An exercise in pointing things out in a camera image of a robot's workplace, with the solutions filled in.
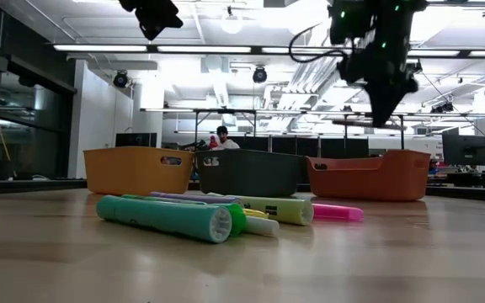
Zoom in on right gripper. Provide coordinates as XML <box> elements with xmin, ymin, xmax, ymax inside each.
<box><xmin>337</xmin><ymin>40</ymin><xmax>421</xmax><ymax>128</ymax></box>

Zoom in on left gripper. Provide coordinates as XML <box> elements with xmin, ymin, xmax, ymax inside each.
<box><xmin>118</xmin><ymin>0</ymin><xmax>184</xmax><ymax>42</ymax></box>

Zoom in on pink highlighter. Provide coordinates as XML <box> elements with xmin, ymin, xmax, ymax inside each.
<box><xmin>312</xmin><ymin>202</ymin><xmax>365</xmax><ymax>223</ymax></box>

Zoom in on pale yellow-green highlighter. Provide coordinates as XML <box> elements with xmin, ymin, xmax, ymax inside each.
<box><xmin>206</xmin><ymin>192</ymin><xmax>316</xmax><ymax>227</ymax></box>

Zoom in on yellow highlighter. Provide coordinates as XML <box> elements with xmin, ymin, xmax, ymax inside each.
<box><xmin>242</xmin><ymin>207</ymin><xmax>270</xmax><ymax>220</ymax></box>

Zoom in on lavender Sharpie highlighter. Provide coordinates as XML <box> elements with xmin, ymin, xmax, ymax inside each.
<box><xmin>148</xmin><ymin>191</ymin><xmax>244</xmax><ymax>207</ymax></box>

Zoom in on green highlighter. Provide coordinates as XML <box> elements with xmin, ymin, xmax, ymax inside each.
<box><xmin>120</xmin><ymin>193</ymin><xmax>248</xmax><ymax>237</ymax></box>

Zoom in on teal highlighter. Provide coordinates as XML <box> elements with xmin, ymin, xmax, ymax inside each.
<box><xmin>95</xmin><ymin>194</ymin><xmax>233</xmax><ymax>245</ymax></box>

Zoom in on long ceiling light fixture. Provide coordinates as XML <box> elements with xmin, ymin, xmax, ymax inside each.
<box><xmin>52</xmin><ymin>44</ymin><xmax>485</xmax><ymax>59</ymax></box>

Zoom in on small black track lights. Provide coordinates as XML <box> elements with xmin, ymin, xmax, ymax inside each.
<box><xmin>429</xmin><ymin>100</ymin><xmax>455</xmax><ymax>114</ymax></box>

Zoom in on orange plastic bin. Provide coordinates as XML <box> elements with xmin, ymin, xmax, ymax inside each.
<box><xmin>306</xmin><ymin>149</ymin><xmax>432</xmax><ymax>203</ymax></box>

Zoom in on white round ceiling lamp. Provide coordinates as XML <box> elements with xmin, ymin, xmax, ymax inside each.
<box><xmin>220</xmin><ymin>12</ymin><xmax>244</xmax><ymax>35</ymax></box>

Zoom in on black computer monitor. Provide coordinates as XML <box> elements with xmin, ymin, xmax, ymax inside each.
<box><xmin>441</xmin><ymin>133</ymin><xmax>485</xmax><ymax>167</ymax></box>

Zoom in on cluttered background desk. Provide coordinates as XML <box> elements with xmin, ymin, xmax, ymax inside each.
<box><xmin>427</xmin><ymin>159</ymin><xmax>485</xmax><ymax>189</ymax></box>

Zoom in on wide dark monitor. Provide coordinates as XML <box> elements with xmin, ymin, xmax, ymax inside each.
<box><xmin>115</xmin><ymin>132</ymin><xmax>158</xmax><ymax>148</ymax></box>

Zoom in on black background device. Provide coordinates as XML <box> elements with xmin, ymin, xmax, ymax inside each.
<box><xmin>179</xmin><ymin>138</ymin><xmax>210</xmax><ymax>152</ymax></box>

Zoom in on person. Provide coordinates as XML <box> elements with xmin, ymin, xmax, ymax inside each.
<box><xmin>215</xmin><ymin>125</ymin><xmax>241</xmax><ymax>151</ymax></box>

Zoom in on yellow plastic bin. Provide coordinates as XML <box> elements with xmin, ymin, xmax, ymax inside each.
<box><xmin>83</xmin><ymin>146</ymin><xmax>196</xmax><ymax>197</ymax></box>

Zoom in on dark teal plastic bin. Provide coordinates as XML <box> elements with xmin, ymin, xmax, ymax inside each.
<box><xmin>195</xmin><ymin>148</ymin><xmax>311</xmax><ymax>198</ymax></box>

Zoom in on black aluminium table frame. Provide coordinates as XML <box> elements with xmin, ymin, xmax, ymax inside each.
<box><xmin>0</xmin><ymin>178</ymin><xmax>485</xmax><ymax>204</ymax></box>

